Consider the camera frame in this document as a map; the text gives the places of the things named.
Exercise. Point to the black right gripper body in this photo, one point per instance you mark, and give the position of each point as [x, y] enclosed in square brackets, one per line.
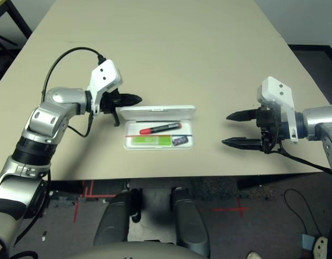
[271, 126]

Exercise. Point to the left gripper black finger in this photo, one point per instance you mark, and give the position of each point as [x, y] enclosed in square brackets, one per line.
[116, 118]
[129, 99]

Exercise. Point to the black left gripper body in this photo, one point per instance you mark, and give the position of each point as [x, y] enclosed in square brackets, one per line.
[109, 102]

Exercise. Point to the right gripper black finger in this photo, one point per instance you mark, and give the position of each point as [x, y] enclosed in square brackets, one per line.
[244, 143]
[244, 116]

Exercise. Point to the white hinged pencil case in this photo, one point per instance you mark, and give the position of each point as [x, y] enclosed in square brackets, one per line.
[155, 112]

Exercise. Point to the green highlighter pen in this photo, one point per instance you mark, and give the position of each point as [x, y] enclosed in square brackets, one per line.
[152, 140]

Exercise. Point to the black marker with red cap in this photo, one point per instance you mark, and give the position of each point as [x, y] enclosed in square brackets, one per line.
[160, 128]

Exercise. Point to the small blue eraser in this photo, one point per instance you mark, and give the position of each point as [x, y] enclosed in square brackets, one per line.
[180, 140]

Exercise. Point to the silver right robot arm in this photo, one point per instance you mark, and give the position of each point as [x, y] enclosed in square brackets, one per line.
[317, 121]

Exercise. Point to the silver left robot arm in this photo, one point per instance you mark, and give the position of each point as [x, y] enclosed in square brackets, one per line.
[61, 98]

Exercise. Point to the dark grey robot right leg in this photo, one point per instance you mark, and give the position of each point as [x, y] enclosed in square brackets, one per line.
[190, 221]

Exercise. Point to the dark grey robot leg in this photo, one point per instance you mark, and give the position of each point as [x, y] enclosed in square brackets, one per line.
[114, 221]
[190, 221]

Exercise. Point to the dark grey robot left leg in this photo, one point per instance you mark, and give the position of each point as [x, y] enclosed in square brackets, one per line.
[114, 221]

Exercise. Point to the small blue floor box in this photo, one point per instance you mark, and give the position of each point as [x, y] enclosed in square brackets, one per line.
[306, 241]

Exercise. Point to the black-framed side table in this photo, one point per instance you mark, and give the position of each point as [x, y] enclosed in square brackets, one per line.
[23, 21]

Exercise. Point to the white perforated shoe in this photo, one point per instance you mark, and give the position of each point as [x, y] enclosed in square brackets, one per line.
[321, 248]

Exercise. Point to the grey robot torso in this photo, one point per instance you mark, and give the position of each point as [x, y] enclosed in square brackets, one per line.
[133, 253]

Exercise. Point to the small black white floor item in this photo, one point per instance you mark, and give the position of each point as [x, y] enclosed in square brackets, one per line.
[44, 235]

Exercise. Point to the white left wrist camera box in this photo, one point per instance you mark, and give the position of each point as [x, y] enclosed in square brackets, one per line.
[105, 74]

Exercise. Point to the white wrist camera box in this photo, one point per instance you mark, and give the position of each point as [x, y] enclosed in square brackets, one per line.
[105, 74]
[276, 91]

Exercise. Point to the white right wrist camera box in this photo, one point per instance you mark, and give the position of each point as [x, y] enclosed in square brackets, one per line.
[276, 91]

